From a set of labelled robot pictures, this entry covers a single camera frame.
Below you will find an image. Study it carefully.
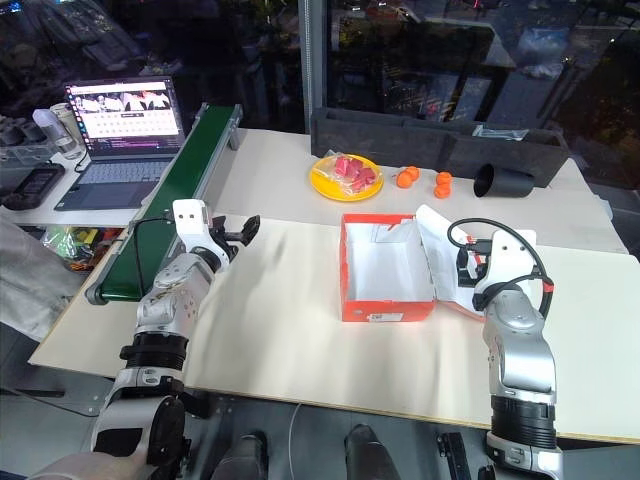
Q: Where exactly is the orange toy fruit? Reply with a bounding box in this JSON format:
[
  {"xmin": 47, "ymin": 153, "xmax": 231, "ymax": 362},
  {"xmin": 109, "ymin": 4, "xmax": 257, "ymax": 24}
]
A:
[
  {"xmin": 432, "ymin": 171, "xmax": 455, "ymax": 201},
  {"xmin": 396, "ymin": 165, "xmax": 421, "ymax": 190}
]

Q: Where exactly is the grey plastic bag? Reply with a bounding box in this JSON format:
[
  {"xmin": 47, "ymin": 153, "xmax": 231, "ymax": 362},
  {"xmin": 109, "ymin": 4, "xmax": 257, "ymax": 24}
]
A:
[{"xmin": 0, "ymin": 217, "xmax": 85, "ymax": 343}]

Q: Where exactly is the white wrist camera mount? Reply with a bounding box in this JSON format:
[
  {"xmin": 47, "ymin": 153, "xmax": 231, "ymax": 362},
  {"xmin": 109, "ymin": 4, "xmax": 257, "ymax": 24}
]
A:
[
  {"xmin": 473, "ymin": 228, "xmax": 544, "ymax": 302},
  {"xmin": 171, "ymin": 198, "xmax": 222, "ymax": 257}
]

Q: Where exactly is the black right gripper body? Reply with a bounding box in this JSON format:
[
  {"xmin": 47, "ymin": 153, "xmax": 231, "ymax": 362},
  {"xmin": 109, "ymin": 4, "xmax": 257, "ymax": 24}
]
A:
[{"xmin": 465, "ymin": 244, "xmax": 490, "ymax": 289}]

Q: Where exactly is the bag of red pieces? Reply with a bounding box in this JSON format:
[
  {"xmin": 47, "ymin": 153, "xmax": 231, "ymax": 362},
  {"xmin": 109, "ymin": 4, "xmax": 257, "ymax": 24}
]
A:
[{"xmin": 313, "ymin": 152, "xmax": 382, "ymax": 195}]

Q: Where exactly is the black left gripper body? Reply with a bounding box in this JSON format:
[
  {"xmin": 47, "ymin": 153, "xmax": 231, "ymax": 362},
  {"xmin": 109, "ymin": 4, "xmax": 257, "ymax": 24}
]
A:
[{"xmin": 211, "ymin": 219, "xmax": 247, "ymax": 262}]

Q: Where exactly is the black handheld device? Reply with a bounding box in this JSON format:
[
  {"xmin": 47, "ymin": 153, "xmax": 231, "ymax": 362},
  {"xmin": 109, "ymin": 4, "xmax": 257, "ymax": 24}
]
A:
[{"xmin": 1, "ymin": 161, "xmax": 67, "ymax": 212}]

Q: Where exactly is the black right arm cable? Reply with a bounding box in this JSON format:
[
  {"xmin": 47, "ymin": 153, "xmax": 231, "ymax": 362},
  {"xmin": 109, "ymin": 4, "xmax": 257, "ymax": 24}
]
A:
[{"xmin": 446, "ymin": 218, "xmax": 555, "ymax": 319}]

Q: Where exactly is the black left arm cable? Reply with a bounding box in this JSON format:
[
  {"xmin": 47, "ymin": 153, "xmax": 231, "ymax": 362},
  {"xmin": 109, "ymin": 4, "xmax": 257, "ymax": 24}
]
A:
[{"xmin": 133, "ymin": 216, "xmax": 176, "ymax": 301}]

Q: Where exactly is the black metal bracket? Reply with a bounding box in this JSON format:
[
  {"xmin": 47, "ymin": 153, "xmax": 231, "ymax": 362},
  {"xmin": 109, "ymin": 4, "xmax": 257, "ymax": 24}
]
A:
[{"xmin": 436, "ymin": 431, "xmax": 472, "ymax": 480}]

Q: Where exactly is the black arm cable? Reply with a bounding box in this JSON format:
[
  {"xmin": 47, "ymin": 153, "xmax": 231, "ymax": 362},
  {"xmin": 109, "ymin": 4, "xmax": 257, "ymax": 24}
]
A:
[
  {"xmin": 446, "ymin": 218, "xmax": 555, "ymax": 319},
  {"xmin": 133, "ymin": 216, "xmax": 176, "ymax": 301}
]

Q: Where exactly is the dark grey foam tray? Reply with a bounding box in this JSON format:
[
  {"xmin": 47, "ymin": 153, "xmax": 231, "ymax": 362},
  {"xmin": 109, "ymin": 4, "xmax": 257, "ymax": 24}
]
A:
[{"xmin": 309, "ymin": 106, "xmax": 571, "ymax": 190}]

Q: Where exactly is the aluminium frame post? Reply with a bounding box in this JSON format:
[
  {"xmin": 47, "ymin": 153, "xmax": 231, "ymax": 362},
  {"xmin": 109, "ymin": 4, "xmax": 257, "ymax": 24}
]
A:
[{"xmin": 297, "ymin": 0, "xmax": 332, "ymax": 135}]

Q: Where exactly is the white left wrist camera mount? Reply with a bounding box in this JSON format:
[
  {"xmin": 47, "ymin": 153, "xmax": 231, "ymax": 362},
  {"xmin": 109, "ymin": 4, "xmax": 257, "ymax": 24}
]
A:
[{"xmin": 171, "ymin": 198, "xmax": 222, "ymax": 257}]

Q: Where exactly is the colourful packets pile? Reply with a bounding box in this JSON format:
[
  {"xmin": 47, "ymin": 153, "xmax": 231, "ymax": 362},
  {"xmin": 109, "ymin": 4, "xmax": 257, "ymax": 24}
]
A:
[{"xmin": 41, "ymin": 224, "xmax": 127, "ymax": 275}]

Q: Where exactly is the white side table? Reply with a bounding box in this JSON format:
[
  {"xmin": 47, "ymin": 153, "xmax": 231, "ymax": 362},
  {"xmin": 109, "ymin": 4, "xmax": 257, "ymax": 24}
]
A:
[{"xmin": 0, "ymin": 147, "xmax": 177, "ymax": 229}]

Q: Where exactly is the clear plastic bag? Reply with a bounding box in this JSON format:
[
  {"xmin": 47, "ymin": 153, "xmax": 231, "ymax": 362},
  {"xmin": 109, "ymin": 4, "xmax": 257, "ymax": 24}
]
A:
[{"xmin": 471, "ymin": 124, "xmax": 531, "ymax": 142}]

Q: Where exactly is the green conveyor belt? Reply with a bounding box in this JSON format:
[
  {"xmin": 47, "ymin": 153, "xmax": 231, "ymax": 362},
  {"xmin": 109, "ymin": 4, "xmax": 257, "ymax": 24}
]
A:
[{"xmin": 83, "ymin": 102, "xmax": 245, "ymax": 306}]

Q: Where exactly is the white bottle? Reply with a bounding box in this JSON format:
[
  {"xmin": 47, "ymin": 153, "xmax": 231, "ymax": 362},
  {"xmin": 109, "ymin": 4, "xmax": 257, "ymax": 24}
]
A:
[{"xmin": 31, "ymin": 102, "xmax": 85, "ymax": 162}]

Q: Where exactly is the yellow plate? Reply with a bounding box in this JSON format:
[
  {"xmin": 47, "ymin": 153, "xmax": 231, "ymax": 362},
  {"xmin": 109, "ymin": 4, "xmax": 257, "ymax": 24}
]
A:
[{"xmin": 308, "ymin": 154, "xmax": 386, "ymax": 202}]

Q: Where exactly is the black cylinder cup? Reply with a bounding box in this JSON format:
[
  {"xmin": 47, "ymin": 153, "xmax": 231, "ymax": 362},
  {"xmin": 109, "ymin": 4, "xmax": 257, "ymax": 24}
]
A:
[{"xmin": 473, "ymin": 162, "xmax": 537, "ymax": 200}]

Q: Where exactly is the grey open laptop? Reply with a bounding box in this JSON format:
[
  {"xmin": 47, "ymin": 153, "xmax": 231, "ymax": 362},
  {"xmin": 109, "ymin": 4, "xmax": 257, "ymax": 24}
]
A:
[{"xmin": 53, "ymin": 75, "xmax": 188, "ymax": 213}]

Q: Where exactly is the thin white cable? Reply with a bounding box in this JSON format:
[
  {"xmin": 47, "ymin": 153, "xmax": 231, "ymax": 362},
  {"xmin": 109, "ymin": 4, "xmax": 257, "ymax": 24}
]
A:
[{"xmin": 287, "ymin": 401, "xmax": 304, "ymax": 480}]

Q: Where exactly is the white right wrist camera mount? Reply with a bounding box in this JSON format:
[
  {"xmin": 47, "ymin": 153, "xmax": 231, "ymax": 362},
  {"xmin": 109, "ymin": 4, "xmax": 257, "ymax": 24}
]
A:
[{"xmin": 473, "ymin": 228, "xmax": 544, "ymax": 302}]

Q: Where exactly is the orange shoe box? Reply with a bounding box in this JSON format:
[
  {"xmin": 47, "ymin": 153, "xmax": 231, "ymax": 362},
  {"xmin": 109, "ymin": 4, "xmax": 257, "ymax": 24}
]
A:
[{"xmin": 339, "ymin": 202, "xmax": 537, "ymax": 324}]

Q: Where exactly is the dark rounded shape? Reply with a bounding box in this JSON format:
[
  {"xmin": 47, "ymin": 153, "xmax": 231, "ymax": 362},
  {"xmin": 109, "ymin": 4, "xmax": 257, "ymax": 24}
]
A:
[
  {"xmin": 343, "ymin": 423, "xmax": 397, "ymax": 480},
  {"xmin": 218, "ymin": 431, "xmax": 270, "ymax": 480}
]

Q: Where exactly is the clear plastic tray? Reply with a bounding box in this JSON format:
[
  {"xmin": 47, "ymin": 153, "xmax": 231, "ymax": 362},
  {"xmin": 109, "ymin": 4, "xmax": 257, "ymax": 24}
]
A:
[{"xmin": 0, "ymin": 142, "xmax": 53, "ymax": 177}]

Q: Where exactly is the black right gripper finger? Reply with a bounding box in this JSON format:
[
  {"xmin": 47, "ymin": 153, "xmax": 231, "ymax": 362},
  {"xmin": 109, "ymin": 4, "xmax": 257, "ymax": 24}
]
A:
[{"xmin": 455, "ymin": 245, "xmax": 471, "ymax": 288}]

